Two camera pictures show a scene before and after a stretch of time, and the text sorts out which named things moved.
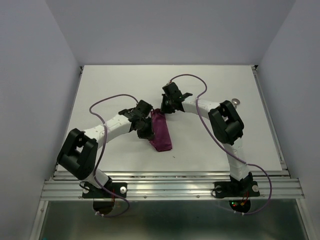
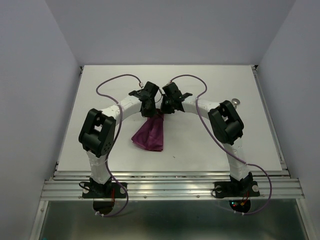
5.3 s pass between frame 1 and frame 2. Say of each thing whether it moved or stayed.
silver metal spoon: stayed
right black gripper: stayed
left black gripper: moved
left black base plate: stayed
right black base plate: stayed
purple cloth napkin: moved
